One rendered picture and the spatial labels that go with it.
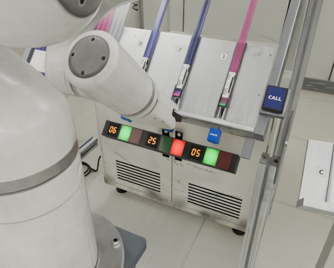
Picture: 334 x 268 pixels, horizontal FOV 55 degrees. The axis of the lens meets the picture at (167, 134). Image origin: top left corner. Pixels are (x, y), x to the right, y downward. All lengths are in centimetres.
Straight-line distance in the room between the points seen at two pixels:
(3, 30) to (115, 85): 24
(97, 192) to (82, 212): 123
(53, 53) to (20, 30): 30
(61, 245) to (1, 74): 18
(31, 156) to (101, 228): 23
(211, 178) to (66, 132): 96
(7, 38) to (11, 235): 19
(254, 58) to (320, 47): 191
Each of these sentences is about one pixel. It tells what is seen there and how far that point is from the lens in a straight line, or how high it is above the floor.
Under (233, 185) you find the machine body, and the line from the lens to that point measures 121.
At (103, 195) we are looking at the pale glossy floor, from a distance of 159.
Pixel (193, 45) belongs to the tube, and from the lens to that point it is 79.
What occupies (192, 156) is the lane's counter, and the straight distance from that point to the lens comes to 72.
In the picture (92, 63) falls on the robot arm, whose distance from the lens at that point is 43.
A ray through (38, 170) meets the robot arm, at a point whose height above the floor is 90.
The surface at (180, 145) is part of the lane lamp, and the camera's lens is 73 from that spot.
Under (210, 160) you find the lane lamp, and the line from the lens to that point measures 71.
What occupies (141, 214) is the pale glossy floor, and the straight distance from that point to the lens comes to 148.
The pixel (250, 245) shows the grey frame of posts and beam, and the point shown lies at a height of 35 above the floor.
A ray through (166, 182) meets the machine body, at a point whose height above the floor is 19.
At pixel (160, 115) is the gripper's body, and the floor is 80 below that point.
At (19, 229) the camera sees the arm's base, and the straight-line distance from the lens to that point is 34.
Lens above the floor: 108
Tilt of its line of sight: 33 degrees down
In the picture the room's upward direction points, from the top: straight up
